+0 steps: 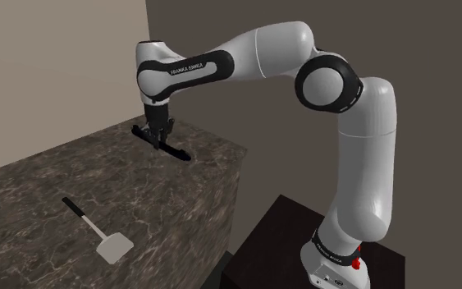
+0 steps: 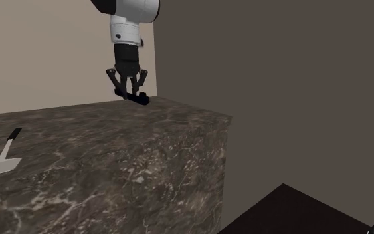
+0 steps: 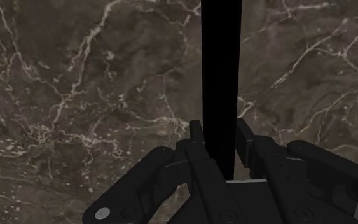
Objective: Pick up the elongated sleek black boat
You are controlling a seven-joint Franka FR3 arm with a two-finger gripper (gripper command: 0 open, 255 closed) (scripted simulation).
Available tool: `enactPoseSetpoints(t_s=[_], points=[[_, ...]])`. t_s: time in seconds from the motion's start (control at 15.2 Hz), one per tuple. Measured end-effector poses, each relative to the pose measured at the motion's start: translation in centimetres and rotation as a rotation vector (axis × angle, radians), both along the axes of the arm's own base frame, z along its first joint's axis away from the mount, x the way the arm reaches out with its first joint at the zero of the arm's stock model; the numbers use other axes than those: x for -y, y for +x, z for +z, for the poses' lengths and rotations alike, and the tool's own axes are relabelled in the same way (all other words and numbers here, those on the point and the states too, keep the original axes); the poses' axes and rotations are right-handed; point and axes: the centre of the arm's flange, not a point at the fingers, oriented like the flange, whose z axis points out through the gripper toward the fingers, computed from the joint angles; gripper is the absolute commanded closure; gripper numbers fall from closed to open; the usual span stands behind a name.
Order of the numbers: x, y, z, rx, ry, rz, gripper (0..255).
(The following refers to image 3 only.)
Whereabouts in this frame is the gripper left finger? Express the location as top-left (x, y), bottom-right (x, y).
top-left (82, 120), bottom-right (247, 224)

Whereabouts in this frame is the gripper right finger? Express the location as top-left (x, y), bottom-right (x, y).
top-left (235, 118), bottom-right (358, 224)

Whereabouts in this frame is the black long bar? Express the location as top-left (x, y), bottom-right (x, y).
top-left (200, 0), bottom-right (243, 181)

